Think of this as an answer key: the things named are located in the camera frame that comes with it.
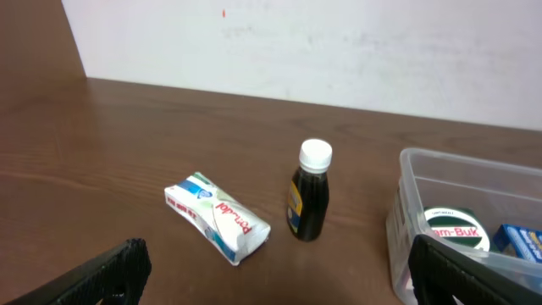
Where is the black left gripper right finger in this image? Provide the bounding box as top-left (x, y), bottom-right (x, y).
top-left (408, 235), bottom-right (541, 305)

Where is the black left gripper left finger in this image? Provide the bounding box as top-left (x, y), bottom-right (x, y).
top-left (8, 238), bottom-right (152, 305)

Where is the green Zam-Buk box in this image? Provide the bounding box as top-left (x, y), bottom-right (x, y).
top-left (424, 207), bottom-right (492, 252)

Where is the blue Kool Fever box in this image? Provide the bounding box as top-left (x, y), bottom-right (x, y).
top-left (493, 224), bottom-right (541, 263)

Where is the clear plastic container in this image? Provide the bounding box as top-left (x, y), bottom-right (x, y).
top-left (385, 148), bottom-right (541, 304)

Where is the white Panadol box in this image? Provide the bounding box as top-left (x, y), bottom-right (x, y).
top-left (164, 172), bottom-right (271, 266)

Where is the dark bottle white cap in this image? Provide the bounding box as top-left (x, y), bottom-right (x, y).
top-left (286, 138), bottom-right (333, 241)

